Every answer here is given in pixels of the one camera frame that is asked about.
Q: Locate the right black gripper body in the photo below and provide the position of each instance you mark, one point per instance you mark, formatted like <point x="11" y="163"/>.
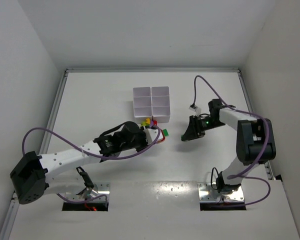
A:
<point x="196" y="126"/>

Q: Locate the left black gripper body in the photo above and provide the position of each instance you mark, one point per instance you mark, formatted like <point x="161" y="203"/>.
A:
<point x="143" y="139"/>

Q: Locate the green lego brick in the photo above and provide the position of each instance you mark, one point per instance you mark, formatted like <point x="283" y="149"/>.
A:
<point x="165" y="133"/>

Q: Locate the multicolour lego cluster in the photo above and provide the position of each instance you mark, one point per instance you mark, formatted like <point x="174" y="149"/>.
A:
<point x="148" y="124"/>

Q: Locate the red orange lego stack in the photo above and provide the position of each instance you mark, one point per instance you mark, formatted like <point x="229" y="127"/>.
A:
<point x="161" y="139"/>

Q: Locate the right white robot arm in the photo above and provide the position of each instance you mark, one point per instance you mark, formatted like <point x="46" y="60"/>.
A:
<point x="255" y="142"/>

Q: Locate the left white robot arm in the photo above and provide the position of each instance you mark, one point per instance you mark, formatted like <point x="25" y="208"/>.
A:
<point x="34" y="174"/>

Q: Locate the white six-compartment container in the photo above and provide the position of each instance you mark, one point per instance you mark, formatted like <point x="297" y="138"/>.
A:
<point x="152" y="103"/>

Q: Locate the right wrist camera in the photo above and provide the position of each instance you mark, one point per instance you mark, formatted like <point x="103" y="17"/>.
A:
<point x="195" y="109"/>

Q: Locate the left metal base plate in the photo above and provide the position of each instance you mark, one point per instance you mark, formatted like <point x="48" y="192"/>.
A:
<point x="99" y="194"/>

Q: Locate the metal base plate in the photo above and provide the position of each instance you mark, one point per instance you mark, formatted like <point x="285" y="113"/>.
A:
<point x="208" y="195"/>
<point x="99" y="194"/>

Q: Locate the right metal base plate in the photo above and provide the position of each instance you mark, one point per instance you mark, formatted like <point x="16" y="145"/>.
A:
<point x="208" y="195"/>

